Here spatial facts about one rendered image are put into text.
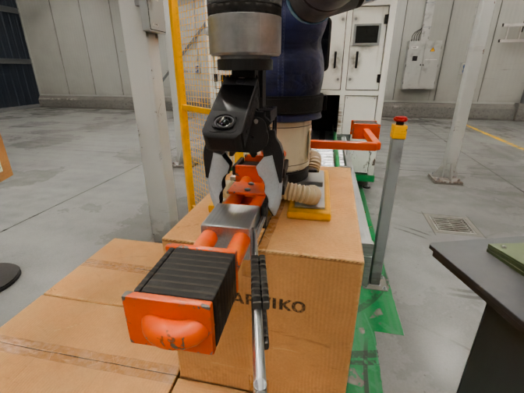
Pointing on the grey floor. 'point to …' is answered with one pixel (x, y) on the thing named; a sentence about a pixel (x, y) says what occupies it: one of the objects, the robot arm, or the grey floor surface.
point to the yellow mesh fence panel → (185, 100)
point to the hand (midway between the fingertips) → (244, 208)
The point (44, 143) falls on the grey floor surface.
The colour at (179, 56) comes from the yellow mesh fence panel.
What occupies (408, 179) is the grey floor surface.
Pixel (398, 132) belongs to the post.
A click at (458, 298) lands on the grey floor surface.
